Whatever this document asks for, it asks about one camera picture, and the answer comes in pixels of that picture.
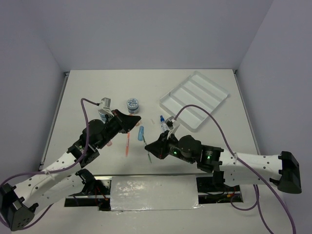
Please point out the green thin pen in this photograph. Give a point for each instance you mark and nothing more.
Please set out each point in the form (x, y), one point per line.
(148, 153)

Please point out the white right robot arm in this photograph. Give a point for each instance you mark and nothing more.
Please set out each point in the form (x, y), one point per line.
(231, 169)

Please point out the clear blue-cap spray bottle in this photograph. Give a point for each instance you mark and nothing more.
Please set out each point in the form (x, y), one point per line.
(163, 124)

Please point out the silver foil covered plate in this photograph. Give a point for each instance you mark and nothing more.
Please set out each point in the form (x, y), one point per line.
(153, 193)

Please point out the right blue ink jar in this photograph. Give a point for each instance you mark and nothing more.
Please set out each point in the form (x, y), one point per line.
(133, 106)

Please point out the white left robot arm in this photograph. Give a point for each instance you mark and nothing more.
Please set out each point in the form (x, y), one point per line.
(66, 176)

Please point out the white divided plastic tray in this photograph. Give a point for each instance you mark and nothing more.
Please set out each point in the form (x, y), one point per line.
(196, 89)

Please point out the blue transparent eraser case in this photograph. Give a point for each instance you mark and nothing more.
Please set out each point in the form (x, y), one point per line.
(141, 133)

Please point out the left blue ink jar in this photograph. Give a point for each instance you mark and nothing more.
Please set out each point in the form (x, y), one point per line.
(102, 116)

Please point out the blue ink jar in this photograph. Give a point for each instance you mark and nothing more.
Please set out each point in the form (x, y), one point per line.
(133, 106)
(102, 116)

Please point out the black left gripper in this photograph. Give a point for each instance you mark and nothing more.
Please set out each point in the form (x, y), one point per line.
(126, 123)

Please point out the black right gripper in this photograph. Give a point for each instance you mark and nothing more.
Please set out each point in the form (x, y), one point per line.
(158, 147)

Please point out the metal base rail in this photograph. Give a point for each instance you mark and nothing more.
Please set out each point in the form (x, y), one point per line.
(208, 193)

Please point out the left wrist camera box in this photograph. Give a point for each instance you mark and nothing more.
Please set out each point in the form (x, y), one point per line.
(104, 106)

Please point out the orange highlighter pen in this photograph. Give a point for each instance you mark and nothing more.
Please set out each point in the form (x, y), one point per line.
(127, 144)

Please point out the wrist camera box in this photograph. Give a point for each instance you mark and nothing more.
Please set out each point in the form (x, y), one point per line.
(172, 125)
(104, 106)

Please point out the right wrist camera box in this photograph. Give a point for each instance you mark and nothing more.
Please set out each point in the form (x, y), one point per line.
(172, 125)

